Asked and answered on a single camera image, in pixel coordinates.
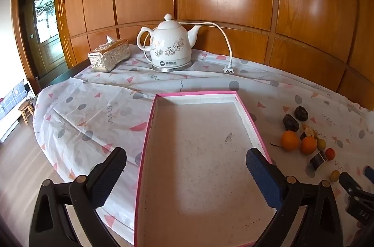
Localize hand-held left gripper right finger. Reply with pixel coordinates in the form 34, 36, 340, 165
245, 148, 344, 247

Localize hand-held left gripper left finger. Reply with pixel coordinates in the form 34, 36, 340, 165
28, 147, 127, 247

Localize round dark sugarcane piece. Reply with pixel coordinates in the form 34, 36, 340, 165
310, 151, 328, 171

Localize orange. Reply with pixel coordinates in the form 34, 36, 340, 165
281, 131, 300, 152
301, 136, 317, 155

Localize dark brown water chestnut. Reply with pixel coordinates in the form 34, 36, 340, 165
282, 115, 300, 131
294, 106, 309, 121

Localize small carrot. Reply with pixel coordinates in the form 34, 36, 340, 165
303, 124, 320, 139

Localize pink-rimmed shallow cardboard tray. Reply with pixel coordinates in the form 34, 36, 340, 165
134, 91, 273, 247

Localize white patterned tablecloth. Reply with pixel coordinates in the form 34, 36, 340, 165
32, 44, 374, 247

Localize small wooden stool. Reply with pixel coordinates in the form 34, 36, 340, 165
18, 102, 35, 125

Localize ornate silver tissue box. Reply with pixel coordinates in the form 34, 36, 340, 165
88, 35, 130, 72

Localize blue checked cushion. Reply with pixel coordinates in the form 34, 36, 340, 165
0, 80, 28, 120

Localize silver kettle base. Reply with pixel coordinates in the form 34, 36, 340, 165
151, 61, 193, 73

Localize wooden door with glass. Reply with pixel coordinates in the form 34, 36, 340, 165
18, 0, 66, 81

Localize white floral ceramic kettle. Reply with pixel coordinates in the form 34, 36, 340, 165
137, 13, 203, 70

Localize white power cord with plug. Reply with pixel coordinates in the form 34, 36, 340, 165
179, 21, 235, 75

